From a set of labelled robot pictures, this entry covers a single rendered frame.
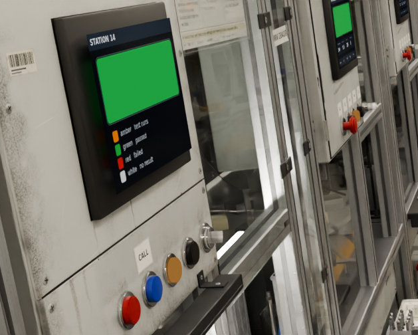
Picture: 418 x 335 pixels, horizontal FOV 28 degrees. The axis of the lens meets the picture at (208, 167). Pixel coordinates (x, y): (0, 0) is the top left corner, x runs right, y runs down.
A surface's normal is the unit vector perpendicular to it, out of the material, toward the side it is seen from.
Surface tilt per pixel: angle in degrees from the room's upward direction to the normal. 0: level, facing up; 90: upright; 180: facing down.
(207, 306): 0
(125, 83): 90
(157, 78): 90
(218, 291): 0
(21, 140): 90
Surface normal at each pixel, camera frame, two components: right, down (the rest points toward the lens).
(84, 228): 0.93, -0.08
